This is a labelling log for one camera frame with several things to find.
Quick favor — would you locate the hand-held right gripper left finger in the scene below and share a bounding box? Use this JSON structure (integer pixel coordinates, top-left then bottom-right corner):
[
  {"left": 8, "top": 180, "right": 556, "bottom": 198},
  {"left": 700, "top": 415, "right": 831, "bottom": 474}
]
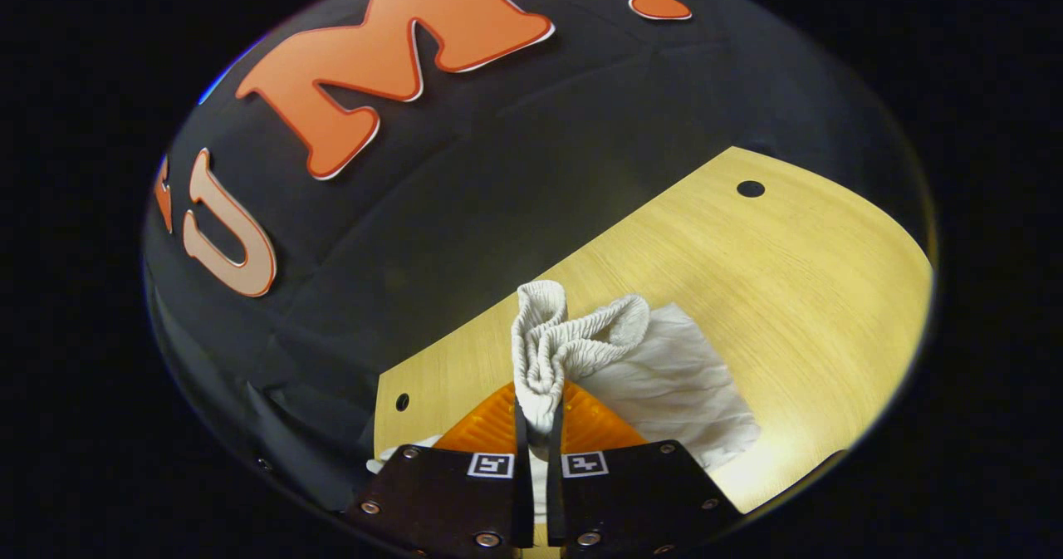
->
[{"left": 345, "top": 381, "right": 535, "bottom": 555}]

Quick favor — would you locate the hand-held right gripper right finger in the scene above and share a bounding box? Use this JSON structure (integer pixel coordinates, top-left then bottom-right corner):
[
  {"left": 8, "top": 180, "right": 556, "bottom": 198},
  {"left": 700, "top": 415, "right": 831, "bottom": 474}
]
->
[{"left": 547, "top": 380, "right": 744, "bottom": 557}]

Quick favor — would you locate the black backdrop cloth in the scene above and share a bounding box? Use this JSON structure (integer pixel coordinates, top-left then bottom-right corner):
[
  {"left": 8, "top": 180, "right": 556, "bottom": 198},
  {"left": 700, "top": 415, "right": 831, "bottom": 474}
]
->
[{"left": 141, "top": 0, "right": 935, "bottom": 510}]

